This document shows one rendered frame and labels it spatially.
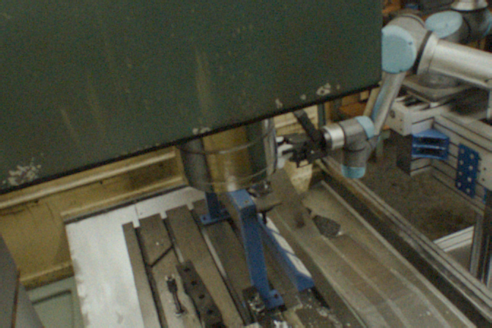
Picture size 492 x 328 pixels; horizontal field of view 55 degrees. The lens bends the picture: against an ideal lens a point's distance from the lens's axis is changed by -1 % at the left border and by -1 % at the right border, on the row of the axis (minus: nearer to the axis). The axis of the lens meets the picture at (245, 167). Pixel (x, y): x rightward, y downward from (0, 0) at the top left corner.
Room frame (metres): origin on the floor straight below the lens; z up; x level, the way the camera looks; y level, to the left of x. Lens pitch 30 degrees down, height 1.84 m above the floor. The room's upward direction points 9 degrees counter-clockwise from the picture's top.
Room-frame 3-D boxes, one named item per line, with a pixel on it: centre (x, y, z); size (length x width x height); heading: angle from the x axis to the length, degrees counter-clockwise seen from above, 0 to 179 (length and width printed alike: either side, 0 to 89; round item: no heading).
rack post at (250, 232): (0.91, 0.01, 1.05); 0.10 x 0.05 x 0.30; 105
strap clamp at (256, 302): (0.80, 0.03, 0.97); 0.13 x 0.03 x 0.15; 15
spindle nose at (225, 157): (0.66, 0.03, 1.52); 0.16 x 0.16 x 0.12
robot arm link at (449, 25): (1.57, -0.74, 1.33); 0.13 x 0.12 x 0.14; 119
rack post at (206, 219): (1.33, 0.13, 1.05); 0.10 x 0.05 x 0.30; 105
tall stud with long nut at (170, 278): (0.93, 0.24, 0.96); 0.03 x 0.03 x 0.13
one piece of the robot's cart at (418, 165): (1.56, -0.76, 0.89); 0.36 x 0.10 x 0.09; 105
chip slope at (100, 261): (1.29, 0.19, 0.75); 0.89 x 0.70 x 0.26; 105
